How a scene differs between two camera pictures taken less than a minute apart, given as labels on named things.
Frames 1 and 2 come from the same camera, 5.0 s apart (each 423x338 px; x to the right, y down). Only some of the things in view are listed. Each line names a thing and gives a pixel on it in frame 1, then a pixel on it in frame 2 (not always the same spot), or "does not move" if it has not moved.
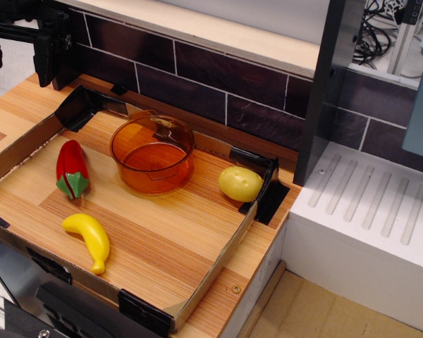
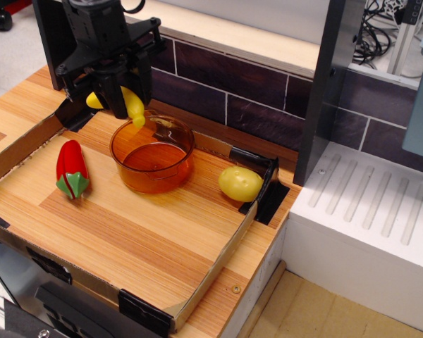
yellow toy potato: [240, 184] does not move
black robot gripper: [53, 36] → [108, 48]
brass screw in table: [236, 289] does not move
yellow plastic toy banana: [94, 233] → [135, 106]
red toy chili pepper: [72, 174] does not move
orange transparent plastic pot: [154, 153] does not move
